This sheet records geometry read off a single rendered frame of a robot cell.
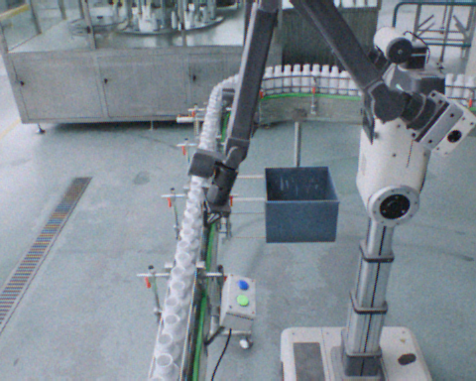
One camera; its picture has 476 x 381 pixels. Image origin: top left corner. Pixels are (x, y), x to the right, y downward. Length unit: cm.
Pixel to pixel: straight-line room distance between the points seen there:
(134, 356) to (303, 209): 125
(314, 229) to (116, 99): 338
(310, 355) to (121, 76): 354
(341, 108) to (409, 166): 161
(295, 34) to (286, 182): 453
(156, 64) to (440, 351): 357
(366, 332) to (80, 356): 153
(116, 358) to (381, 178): 176
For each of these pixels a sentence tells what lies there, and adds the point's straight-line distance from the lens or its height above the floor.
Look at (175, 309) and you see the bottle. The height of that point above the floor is 116.
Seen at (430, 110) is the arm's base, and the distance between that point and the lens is 121.
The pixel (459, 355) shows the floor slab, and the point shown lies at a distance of 276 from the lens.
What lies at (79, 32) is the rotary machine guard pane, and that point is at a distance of 493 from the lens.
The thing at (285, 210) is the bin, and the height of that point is 90.
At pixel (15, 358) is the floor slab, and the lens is 285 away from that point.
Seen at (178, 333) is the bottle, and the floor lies 113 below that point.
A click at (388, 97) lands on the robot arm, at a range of 115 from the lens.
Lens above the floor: 199
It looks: 32 degrees down
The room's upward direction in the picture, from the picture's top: 2 degrees counter-clockwise
